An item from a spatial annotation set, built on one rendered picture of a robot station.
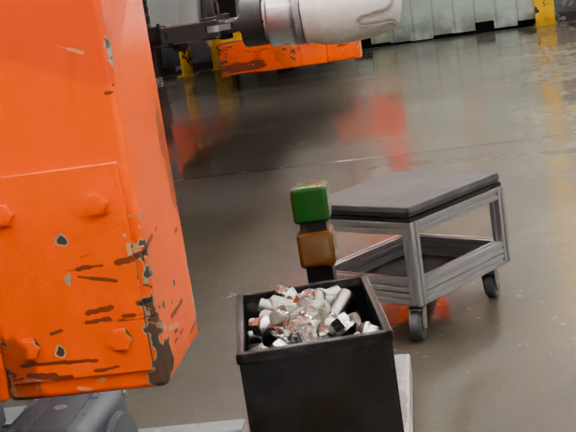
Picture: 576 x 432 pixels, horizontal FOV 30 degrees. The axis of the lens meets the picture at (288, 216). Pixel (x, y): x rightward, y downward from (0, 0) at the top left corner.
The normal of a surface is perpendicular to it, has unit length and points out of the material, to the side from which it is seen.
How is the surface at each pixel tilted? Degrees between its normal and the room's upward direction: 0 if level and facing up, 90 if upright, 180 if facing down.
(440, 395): 0
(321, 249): 90
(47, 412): 0
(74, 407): 0
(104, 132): 90
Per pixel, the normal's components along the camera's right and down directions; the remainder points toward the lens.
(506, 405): -0.15, -0.97
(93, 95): -0.11, 0.22
